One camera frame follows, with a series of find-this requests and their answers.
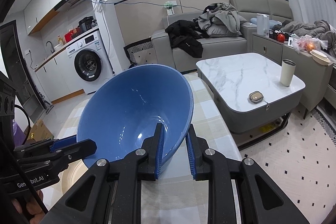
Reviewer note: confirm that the black jacket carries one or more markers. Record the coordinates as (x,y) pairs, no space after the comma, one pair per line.
(185,35)

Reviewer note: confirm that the checked tablecloth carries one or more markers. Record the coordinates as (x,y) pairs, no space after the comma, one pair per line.
(175,197)

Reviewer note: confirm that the grey side cabinet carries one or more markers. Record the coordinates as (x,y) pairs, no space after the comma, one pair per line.
(315,76)

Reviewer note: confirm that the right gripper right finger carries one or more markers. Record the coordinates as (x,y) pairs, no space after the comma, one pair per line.
(238,190)

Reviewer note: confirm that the red apple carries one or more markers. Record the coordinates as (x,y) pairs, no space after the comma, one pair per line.
(281,38)

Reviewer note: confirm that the large blue bowl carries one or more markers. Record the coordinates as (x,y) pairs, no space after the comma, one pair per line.
(126,110)

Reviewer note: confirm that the marble coffee table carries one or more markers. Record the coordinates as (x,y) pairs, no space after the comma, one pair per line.
(233,78)

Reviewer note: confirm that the cardboard box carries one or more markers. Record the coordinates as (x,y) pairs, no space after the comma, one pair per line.
(39,131)

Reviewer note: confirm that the black patterned rug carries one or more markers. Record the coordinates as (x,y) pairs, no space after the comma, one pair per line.
(136,52)

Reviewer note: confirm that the cream tumbler cup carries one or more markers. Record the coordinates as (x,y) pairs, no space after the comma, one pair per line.
(287,72)

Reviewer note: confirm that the kitchen faucet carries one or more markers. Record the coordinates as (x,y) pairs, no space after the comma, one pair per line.
(49,43)

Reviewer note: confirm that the person's left hand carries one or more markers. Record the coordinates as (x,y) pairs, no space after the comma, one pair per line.
(33,209)

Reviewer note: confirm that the small earbuds case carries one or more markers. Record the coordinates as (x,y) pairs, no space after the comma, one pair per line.
(256,97)

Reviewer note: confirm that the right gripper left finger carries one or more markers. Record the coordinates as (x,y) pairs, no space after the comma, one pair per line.
(110,192)

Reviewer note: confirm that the white washing machine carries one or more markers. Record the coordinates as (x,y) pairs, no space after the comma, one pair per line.
(90,62)

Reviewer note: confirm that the black rice cooker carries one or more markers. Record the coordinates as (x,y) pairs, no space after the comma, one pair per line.
(86,23)

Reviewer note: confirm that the grey clothes pile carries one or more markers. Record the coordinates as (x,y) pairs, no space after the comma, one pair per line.
(220,20)

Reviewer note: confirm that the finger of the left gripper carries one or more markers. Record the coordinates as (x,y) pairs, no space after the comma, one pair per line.
(78,151)
(59,144)

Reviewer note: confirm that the red box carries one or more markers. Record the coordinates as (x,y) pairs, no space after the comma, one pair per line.
(72,34)

